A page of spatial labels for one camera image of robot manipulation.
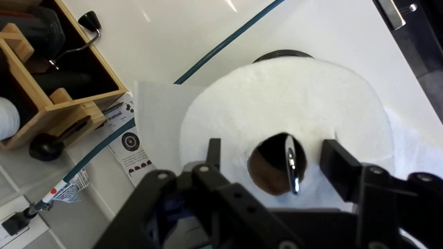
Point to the printed instruction card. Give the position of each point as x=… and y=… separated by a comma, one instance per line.
x=126, y=147

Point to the white wall outlet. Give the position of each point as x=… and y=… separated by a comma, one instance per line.
x=18, y=230

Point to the wooden coffee accessory organizer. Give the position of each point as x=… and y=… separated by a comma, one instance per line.
x=54, y=75

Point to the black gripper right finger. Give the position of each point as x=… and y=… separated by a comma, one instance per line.
x=385, y=203

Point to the white cup on organizer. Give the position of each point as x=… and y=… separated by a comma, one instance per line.
x=10, y=119

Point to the white paper towel roll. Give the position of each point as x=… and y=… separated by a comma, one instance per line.
x=252, y=109

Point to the dark metal towel holder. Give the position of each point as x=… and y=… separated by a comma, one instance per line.
x=292, y=155

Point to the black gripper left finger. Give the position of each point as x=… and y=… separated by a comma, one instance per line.
x=230, y=216

